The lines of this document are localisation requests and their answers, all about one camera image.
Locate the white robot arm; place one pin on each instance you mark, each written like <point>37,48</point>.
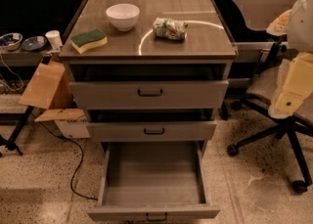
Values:
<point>297,25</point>

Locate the white paper cup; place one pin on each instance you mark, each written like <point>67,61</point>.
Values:
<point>55,40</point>

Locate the grey bottom drawer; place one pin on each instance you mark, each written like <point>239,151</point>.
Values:
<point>153,182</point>

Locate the black tripod stand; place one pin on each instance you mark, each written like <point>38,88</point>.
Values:
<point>20,120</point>

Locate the grey middle drawer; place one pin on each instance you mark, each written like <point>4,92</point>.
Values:
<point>151,125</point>

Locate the black office chair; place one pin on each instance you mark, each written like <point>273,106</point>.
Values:
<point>267,77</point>

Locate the white ceramic bowl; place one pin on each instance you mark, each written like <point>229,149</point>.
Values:
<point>123,16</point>

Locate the blue plate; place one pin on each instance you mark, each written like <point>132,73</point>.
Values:
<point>34,44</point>

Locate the crumpled snack bag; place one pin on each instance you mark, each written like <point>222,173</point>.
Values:
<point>170,29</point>

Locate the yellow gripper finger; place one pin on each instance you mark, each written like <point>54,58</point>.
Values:
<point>294,86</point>

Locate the green yellow sponge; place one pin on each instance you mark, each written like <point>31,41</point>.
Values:
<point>88,40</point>

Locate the open cardboard box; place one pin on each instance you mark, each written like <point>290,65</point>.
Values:
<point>48,89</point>

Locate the blue patterned bowl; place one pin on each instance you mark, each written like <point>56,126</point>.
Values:
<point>10,41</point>

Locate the grey top drawer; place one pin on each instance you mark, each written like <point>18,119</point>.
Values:
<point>138,87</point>

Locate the grey drawer cabinet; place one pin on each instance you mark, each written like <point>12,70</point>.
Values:
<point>206,41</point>

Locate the grey drawer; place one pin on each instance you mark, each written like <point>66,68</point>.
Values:
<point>138,87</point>
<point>153,182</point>
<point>151,125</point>

